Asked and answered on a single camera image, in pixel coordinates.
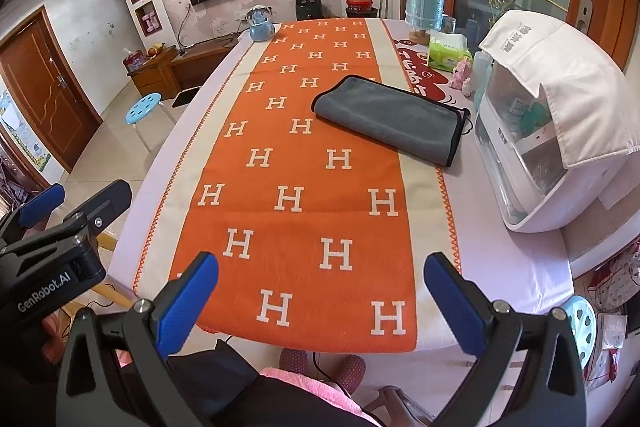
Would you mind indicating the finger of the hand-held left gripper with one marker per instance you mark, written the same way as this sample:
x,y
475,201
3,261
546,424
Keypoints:
x,y
107,202
42,204

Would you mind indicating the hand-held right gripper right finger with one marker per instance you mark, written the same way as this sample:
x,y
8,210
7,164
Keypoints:
x,y
452,302

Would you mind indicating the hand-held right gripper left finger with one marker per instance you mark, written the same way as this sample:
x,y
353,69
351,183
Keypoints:
x,y
187,302

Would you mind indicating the grey towel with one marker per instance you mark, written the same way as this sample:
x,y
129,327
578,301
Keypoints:
x,y
390,117

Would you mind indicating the pale pink tablecloth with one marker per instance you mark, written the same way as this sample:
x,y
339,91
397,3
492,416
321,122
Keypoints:
x,y
500,267

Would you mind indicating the dark cloth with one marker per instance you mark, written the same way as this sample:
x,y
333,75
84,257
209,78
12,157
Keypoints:
x,y
220,372

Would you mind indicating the blue round stool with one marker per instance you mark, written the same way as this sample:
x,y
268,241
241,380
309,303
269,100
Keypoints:
x,y
144,106

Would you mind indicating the wooden door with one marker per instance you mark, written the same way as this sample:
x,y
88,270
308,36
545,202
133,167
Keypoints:
x,y
40,87

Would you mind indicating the white countertop appliance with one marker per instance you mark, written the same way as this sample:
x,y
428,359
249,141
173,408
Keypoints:
x,y
530,207

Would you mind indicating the maroon slipper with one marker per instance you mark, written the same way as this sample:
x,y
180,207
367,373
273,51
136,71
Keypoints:
x,y
295,362
350,372

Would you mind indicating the black floor mat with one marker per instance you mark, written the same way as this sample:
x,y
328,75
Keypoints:
x,y
186,98

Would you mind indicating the light blue plastic stool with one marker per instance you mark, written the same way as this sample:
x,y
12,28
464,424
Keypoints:
x,y
582,327

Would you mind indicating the wooden television cabinet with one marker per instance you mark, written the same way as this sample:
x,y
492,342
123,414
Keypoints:
x,y
155,74

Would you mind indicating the red and white packet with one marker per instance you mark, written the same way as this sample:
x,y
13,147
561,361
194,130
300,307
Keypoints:
x,y
134,62

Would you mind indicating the orange printed blanket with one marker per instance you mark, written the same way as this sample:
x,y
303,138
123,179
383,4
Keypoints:
x,y
310,217

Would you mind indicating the person's pink clothing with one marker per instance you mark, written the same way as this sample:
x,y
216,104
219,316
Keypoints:
x,y
310,394

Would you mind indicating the plate of fruit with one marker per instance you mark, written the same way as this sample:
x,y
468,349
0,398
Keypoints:
x,y
156,50

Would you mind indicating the pile of papers and bags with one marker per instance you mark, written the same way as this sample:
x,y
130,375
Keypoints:
x,y
612,307

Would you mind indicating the pink toy figure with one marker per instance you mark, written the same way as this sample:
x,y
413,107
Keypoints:
x,y
461,77

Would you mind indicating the translucent plastic bottle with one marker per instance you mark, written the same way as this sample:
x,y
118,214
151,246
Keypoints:
x,y
481,74

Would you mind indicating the blue snow globe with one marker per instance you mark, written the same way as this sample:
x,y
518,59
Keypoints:
x,y
260,29

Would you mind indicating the green tissue pack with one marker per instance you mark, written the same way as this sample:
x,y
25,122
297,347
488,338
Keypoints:
x,y
447,54

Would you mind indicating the white cloth cover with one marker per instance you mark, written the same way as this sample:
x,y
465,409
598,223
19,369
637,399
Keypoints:
x,y
575,72

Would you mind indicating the glass jar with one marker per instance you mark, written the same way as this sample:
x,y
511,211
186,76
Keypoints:
x,y
449,24

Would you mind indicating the black air fryer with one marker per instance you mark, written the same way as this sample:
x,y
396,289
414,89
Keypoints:
x,y
308,7

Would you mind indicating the blue cylindrical lamp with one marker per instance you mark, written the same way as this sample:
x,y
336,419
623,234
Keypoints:
x,y
425,4

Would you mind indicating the red round container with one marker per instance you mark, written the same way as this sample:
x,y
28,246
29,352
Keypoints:
x,y
362,8

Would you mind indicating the wall poster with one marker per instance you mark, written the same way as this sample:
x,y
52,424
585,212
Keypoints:
x,y
22,132

